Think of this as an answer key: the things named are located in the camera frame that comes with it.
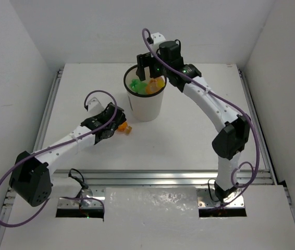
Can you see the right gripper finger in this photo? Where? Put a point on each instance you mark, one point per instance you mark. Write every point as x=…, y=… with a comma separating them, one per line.
x=140, y=72
x=145, y=60

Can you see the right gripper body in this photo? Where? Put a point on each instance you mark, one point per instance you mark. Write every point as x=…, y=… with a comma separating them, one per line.
x=160, y=70

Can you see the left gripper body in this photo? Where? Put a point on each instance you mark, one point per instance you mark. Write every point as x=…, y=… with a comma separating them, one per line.
x=117, y=119

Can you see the green plastic bottle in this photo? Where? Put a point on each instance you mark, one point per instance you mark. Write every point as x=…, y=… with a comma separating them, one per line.
x=138, y=86

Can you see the orange juice bottle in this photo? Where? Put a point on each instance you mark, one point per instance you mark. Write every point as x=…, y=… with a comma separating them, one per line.
x=125, y=128

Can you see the clear bottle yellow cap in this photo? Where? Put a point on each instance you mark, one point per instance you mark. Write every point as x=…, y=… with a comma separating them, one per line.
x=154, y=85

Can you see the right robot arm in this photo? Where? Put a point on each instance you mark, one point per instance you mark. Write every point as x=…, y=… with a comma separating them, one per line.
x=233, y=129

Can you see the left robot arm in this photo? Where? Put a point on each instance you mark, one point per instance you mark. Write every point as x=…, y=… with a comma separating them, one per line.
x=33, y=179

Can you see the white bin with black rim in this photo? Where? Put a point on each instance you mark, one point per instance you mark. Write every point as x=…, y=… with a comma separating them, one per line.
x=144, y=107

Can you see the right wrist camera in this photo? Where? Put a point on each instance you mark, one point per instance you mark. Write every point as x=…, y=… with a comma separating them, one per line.
x=154, y=40

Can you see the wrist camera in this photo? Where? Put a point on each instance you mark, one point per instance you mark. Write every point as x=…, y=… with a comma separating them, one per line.
x=154, y=40
x=93, y=106

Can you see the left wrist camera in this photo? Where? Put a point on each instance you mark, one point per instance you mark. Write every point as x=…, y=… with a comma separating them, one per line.
x=93, y=106

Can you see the left aluminium side rail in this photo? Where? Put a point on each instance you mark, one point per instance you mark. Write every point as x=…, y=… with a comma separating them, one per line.
x=48, y=110

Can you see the aluminium side rail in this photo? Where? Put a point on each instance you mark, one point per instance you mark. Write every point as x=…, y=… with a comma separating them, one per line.
x=48, y=110
x=264, y=151

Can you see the aluminium front rail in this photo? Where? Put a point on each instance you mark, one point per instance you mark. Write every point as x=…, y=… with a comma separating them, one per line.
x=147, y=178

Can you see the right aluminium side rail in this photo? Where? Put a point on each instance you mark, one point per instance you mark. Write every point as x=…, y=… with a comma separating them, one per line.
x=264, y=151

